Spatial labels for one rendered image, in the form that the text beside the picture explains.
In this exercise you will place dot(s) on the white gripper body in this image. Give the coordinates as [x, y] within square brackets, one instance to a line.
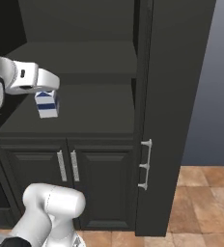
[48, 81]

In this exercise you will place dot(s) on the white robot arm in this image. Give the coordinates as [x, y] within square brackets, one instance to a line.
[43, 209]

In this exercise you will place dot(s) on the white blue striped milk carton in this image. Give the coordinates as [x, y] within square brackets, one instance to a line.
[47, 106]

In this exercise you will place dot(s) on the dark open cabinet with shelves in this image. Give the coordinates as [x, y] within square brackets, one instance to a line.
[91, 58]

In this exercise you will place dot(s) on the dark lower cabinet door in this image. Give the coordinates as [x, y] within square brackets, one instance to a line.
[30, 180]
[107, 189]

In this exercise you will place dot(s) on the dark open cabinet door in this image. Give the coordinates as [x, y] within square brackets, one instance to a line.
[175, 112]

